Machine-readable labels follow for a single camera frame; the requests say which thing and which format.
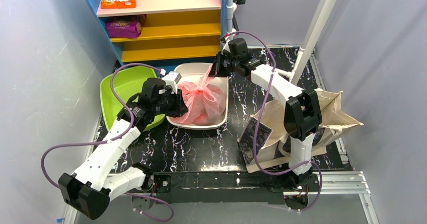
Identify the green plastic tray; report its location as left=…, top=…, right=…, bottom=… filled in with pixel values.
left=99, top=65, right=167, bottom=132

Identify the colourful wooden shelf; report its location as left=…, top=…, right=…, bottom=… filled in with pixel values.
left=86, top=0, right=226, bottom=69

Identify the pink plastic grocery bag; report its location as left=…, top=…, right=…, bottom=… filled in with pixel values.
left=173, top=65, right=226, bottom=125

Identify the aluminium base frame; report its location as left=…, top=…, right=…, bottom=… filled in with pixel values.
left=63, top=44, right=380, bottom=224

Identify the white rectangular tray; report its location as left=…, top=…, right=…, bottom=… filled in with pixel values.
left=166, top=62, right=229, bottom=130

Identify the beige canvas tote bag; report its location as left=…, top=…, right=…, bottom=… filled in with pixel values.
left=238, top=89, right=362, bottom=173

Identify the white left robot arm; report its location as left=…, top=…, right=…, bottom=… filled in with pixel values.
left=58, top=72, right=188, bottom=220

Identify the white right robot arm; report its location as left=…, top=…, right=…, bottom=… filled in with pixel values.
left=209, top=36, right=322, bottom=185

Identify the white pvc pipe stand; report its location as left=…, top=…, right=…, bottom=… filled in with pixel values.
left=225, top=0, right=246, bottom=33

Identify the white camera pole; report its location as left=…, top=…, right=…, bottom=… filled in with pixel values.
left=290, top=0, right=337, bottom=85

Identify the purple snack bag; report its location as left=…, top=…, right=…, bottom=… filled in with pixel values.
left=105, top=14, right=147, bottom=39

